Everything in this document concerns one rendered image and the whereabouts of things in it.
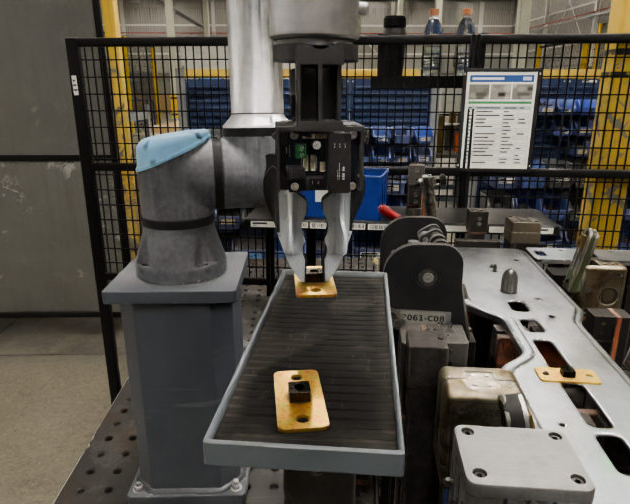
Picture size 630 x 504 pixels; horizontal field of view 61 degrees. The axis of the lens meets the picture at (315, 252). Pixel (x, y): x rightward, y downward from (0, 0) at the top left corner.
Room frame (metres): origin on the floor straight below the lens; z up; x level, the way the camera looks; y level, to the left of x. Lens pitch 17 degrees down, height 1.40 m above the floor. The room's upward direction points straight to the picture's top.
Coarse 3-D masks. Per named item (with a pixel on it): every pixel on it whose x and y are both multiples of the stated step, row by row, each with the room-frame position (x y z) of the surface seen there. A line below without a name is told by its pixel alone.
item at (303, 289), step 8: (312, 272) 0.49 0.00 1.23; (320, 272) 0.49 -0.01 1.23; (296, 280) 0.50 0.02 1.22; (312, 280) 0.49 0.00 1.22; (320, 280) 0.49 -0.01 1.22; (296, 288) 0.47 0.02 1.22; (304, 288) 0.47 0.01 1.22; (312, 288) 0.47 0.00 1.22; (320, 288) 0.47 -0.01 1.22; (328, 288) 0.47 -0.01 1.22; (296, 296) 0.46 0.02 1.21; (304, 296) 0.46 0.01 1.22; (312, 296) 0.46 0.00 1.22; (320, 296) 0.46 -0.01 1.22; (328, 296) 0.46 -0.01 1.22
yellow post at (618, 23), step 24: (624, 0) 1.69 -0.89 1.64; (624, 24) 1.69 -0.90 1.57; (624, 48) 1.68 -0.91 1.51; (624, 72) 1.68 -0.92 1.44; (624, 96) 1.68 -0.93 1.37; (600, 120) 1.73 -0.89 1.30; (624, 120) 1.68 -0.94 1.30; (600, 144) 1.70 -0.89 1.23; (624, 144) 1.68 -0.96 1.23; (600, 168) 1.69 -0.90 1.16; (600, 192) 1.68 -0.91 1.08; (624, 192) 1.68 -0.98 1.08; (600, 216) 1.68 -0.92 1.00; (576, 240) 1.77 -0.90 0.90; (600, 240) 1.68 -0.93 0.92
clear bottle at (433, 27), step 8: (432, 16) 1.79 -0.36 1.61; (432, 24) 1.78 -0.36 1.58; (440, 24) 1.79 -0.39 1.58; (424, 32) 1.79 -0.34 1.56; (432, 32) 1.77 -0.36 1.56; (440, 32) 1.78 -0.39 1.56; (424, 48) 1.79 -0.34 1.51; (424, 56) 1.78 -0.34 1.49; (432, 56) 1.77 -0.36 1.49; (424, 64) 1.78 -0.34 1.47; (432, 64) 1.77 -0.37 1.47; (440, 64) 1.78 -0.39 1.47; (424, 72) 1.78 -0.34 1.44; (432, 72) 1.77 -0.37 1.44; (440, 72) 1.78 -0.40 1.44
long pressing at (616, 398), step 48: (480, 288) 1.04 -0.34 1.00; (528, 288) 1.04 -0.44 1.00; (528, 336) 0.82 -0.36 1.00; (576, 336) 0.82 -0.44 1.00; (528, 384) 0.66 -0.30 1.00; (576, 384) 0.67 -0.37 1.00; (624, 384) 0.66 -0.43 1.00; (576, 432) 0.56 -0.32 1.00; (624, 432) 0.56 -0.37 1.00; (624, 480) 0.47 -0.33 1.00
